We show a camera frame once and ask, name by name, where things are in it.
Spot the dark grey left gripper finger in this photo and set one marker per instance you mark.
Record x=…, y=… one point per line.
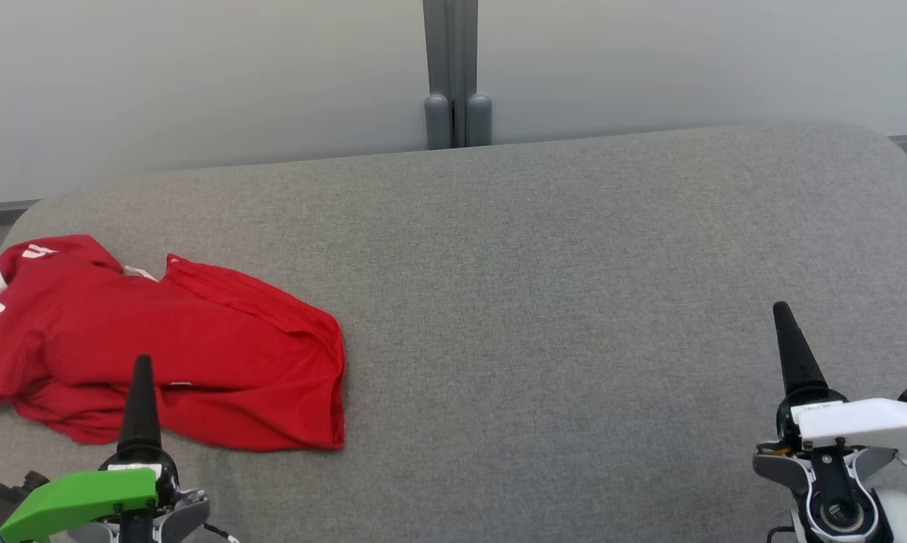
x=141, y=422

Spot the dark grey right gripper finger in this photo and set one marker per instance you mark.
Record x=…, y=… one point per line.
x=797, y=362

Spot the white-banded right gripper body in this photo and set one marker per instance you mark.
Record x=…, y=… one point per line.
x=868, y=422

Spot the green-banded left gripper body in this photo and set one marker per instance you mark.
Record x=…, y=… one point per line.
x=84, y=498

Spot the red shorts white trim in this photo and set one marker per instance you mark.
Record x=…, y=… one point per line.
x=272, y=362

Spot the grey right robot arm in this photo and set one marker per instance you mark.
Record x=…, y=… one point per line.
x=782, y=471

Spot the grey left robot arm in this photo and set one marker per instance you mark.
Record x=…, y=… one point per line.
x=189, y=513

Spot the grey cylindrical post foot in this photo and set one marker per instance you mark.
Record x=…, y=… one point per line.
x=479, y=119
x=438, y=121

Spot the grey partition post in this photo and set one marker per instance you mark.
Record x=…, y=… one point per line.
x=450, y=53

